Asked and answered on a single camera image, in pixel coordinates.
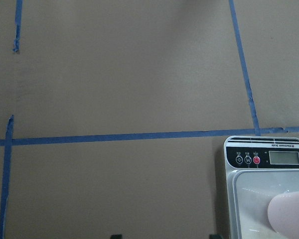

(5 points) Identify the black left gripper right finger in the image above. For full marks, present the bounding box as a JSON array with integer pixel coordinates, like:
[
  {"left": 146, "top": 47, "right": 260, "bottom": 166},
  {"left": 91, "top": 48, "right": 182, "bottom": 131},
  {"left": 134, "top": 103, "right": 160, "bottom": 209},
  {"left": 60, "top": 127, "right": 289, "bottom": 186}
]
[{"left": 209, "top": 234, "right": 221, "bottom": 239}]

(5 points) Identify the silver digital kitchen scale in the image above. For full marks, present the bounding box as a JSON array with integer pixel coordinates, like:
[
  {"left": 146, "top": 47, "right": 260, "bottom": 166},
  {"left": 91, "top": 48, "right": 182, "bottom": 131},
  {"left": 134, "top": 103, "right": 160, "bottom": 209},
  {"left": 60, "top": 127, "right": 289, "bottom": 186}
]
[{"left": 224, "top": 136, "right": 299, "bottom": 239}]

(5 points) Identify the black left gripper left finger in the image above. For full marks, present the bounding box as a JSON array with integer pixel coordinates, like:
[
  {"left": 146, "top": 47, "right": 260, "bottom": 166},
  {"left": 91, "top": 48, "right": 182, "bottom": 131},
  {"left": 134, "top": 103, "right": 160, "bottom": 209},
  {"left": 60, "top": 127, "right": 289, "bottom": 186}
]
[{"left": 110, "top": 234, "right": 122, "bottom": 239}]

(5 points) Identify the pink plastic cup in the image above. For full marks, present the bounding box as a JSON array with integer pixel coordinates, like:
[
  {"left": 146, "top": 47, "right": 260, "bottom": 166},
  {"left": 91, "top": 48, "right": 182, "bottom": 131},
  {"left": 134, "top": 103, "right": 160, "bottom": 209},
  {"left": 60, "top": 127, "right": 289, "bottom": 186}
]
[{"left": 268, "top": 191, "right": 299, "bottom": 239}]

